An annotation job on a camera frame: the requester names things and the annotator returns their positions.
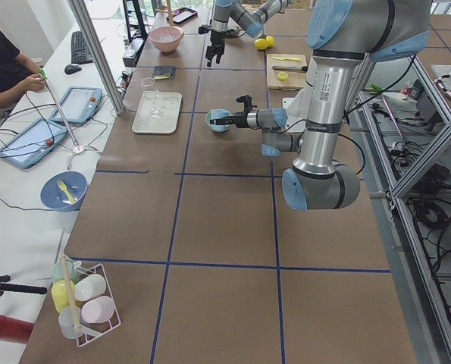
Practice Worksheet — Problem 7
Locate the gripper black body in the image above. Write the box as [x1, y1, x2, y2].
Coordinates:
[198, 24, 236, 48]
[233, 95, 258, 129]

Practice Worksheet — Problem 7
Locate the green bowl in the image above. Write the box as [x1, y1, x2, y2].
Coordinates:
[205, 109, 232, 133]

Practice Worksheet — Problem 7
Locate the light blue plastic cup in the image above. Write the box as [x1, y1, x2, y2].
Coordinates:
[208, 109, 231, 133]

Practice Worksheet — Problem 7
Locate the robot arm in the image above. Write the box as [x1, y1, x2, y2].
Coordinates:
[198, 0, 293, 67]
[208, 1, 431, 210]

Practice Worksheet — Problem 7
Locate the pink bowl with ice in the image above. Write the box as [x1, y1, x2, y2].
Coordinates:
[149, 27, 184, 53]

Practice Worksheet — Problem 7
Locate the whole yellow lemon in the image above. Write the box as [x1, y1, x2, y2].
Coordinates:
[254, 38, 269, 51]

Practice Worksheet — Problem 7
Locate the grey folded cloth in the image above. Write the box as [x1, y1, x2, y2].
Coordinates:
[152, 65, 176, 80]

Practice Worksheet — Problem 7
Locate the white bear tray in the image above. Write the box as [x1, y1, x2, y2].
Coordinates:
[131, 91, 182, 134]

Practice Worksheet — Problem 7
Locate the wooden cutting board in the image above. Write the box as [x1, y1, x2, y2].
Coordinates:
[266, 54, 308, 90]

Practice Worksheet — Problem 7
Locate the clear wine glass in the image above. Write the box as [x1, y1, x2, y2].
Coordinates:
[140, 77, 163, 119]

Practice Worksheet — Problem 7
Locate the yellow plastic knife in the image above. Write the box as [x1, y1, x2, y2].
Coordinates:
[272, 56, 302, 62]

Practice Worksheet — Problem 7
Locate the black keyboard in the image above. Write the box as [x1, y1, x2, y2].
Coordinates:
[70, 31, 93, 64]

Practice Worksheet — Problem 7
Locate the black computer mouse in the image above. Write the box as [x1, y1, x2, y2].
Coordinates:
[64, 64, 82, 75]

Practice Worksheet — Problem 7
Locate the blue teach pendant tablet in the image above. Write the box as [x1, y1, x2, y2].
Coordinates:
[0, 118, 68, 169]

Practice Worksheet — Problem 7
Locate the person in black shirt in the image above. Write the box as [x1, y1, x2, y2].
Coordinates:
[0, 30, 45, 110]

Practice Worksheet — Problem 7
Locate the white cup in rack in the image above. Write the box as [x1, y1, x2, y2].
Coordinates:
[74, 274, 107, 302]

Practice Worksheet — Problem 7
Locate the pink cup in rack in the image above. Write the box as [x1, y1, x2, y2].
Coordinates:
[81, 296, 115, 324]

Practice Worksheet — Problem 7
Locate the yellow cup in rack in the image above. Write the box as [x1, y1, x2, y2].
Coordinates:
[51, 279, 70, 313]

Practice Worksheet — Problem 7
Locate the red cylinder bottle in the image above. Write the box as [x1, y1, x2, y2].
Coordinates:
[0, 315, 34, 344]

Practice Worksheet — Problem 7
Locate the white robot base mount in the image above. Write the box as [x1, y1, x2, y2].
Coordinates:
[283, 98, 308, 133]

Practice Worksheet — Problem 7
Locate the aluminium frame post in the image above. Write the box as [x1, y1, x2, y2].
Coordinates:
[68, 0, 125, 115]

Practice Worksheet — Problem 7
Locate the white wire cup rack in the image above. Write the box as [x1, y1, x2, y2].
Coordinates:
[58, 256, 121, 347]

